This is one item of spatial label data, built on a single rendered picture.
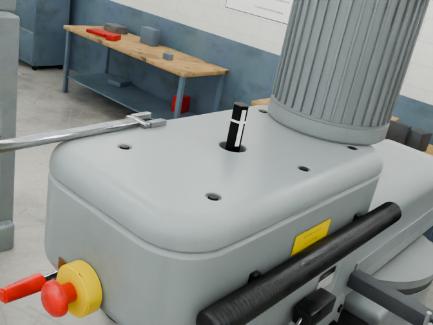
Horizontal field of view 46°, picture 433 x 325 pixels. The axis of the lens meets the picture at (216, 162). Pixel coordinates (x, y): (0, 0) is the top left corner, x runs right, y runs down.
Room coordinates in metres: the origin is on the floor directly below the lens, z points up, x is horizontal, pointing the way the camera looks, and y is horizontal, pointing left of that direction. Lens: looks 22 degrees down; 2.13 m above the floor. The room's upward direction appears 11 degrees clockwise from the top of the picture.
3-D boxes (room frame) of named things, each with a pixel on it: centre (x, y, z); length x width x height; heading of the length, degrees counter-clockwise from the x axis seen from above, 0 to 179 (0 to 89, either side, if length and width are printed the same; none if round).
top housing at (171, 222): (0.65, -0.03, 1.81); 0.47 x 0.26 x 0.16; 143
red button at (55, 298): (0.44, 0.14, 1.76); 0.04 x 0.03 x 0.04; 53
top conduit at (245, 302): (0.58, -0.15, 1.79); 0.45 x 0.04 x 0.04; 143
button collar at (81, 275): (0.46, 0.12, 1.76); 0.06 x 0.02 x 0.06; 53
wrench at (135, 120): (0.59, 0.16, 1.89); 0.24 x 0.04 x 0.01; 145
